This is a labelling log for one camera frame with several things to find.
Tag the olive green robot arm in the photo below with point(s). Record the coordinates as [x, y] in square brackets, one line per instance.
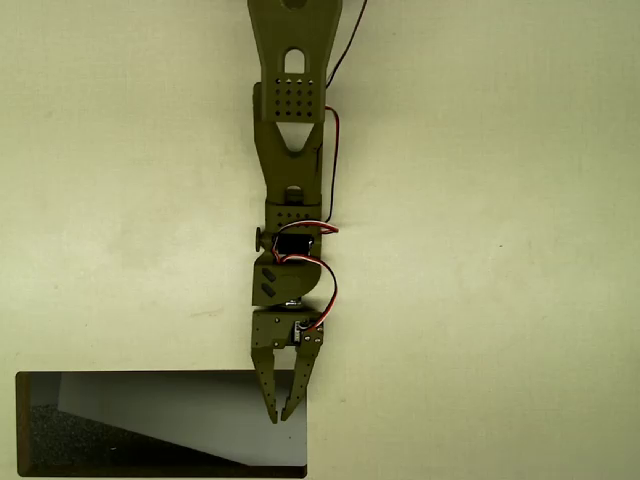
[290, 165]

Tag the rectangular dark bin opening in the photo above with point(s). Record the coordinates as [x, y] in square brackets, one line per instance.
[150, 450]

